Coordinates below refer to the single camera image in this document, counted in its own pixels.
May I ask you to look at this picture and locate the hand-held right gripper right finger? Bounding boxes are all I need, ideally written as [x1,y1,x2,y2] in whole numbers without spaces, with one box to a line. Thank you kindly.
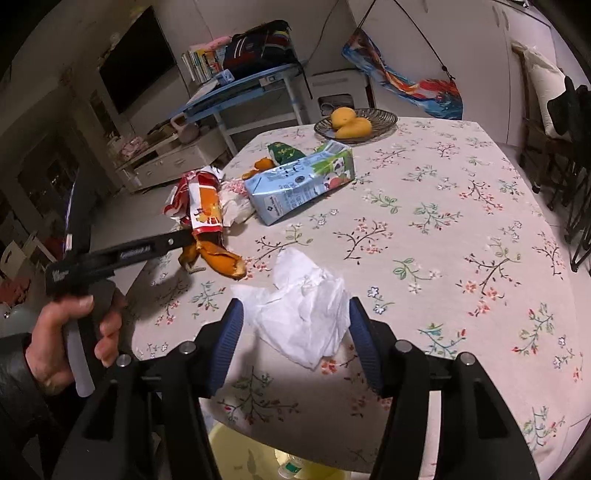
[348,295,541,480]

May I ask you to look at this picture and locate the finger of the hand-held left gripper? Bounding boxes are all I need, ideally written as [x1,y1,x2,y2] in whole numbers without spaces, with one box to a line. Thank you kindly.
[108,228,195,271]

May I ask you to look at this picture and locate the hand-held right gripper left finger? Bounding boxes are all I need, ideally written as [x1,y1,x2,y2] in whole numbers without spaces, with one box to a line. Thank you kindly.
[51,298,245,480]

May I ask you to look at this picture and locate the red snack wrapper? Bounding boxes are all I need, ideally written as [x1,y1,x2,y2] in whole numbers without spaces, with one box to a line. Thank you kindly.
[163,167,228,238]

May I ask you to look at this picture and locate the white tissue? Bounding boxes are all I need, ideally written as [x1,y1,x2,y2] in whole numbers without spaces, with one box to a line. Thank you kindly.
[231,248,350,370]

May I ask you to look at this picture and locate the white paper bag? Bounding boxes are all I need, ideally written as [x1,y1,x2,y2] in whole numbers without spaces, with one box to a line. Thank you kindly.
[217,178,257,227]

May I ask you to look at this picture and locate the yellow plastic basin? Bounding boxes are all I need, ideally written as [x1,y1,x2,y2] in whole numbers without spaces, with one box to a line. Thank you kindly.
[208,422,370,480]

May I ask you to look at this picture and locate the trash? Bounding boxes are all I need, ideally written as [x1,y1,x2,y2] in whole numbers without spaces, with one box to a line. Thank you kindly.
[244,141,356,226]

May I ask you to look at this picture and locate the person's left forearm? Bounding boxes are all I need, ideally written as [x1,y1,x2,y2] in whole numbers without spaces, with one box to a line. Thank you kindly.
[0,332,52,439]

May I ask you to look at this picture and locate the person's left hand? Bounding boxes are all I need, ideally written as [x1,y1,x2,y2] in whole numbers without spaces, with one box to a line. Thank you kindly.
[25,295,126,396]

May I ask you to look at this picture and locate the grey upholstered seat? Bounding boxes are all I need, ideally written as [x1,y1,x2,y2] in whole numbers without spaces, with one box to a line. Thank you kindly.
[0,302,43,339]

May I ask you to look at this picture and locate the white television cabinet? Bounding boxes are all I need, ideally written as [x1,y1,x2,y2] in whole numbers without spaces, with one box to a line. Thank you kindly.
[115,124,228,193]

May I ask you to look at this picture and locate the pink flower bunch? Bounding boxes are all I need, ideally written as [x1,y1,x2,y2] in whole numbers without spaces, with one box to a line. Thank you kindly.
[108,136,149,161]

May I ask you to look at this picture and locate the white display cabinet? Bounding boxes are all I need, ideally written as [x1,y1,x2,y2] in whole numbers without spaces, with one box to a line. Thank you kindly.
[0,69,122,250]

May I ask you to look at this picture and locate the floral tablecloth table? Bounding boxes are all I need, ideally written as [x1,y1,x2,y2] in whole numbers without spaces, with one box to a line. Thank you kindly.
[124,117,587,476]

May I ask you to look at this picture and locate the pink kettlebell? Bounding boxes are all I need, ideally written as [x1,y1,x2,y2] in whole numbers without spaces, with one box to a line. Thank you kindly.
[170,114,201,144]

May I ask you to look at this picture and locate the small orange mango peel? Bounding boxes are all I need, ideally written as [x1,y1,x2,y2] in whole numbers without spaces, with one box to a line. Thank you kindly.
[242,157,276,181]

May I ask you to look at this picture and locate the green snack wrapper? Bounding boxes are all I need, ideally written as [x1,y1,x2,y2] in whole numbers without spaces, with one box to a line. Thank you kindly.
[268,141,306,167]

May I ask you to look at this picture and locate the blue study desk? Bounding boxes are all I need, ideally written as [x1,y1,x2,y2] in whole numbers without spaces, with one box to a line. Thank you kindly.
[178,62,308,156]

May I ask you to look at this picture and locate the black flat television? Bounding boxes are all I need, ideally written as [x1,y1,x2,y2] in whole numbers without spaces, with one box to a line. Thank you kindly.
[98,7,179,116]

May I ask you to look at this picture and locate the row of books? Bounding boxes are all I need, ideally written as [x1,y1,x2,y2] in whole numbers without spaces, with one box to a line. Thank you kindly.
[181,46,223,85]

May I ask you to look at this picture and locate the yellow mango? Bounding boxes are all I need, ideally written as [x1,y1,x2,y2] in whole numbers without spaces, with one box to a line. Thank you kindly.
[331,107,359,130]
[335,117,373,139]

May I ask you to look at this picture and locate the fruit plate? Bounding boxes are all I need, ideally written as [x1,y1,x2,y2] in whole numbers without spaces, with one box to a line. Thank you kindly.
[314,108,399,141]

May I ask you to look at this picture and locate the dark striped backpack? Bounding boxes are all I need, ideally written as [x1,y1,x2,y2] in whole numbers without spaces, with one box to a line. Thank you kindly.
[224,19,301,79]

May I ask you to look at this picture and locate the white air purifier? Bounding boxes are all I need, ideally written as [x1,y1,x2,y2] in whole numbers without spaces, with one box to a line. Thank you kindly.
[307,69,371,125]

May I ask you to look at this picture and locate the black folding chairs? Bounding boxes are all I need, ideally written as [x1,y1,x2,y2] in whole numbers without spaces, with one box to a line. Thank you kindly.
[558,134,591,274]

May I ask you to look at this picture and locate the wooden chair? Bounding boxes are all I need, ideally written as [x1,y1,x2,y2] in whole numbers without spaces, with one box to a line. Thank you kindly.
[512,41,571,195]

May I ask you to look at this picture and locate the colourful printed scarf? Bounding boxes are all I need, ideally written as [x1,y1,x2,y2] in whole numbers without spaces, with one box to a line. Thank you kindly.
[342,30,464,121]

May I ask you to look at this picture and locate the black clothing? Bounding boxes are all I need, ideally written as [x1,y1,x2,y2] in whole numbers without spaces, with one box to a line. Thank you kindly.
[547,76,591,140]

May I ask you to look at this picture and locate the white pillow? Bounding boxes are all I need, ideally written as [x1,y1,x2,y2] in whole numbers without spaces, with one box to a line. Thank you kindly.
[521,45,567,138]

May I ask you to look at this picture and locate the black strap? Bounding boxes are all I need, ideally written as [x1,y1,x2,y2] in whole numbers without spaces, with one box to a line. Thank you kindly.
[355,0,456,87]

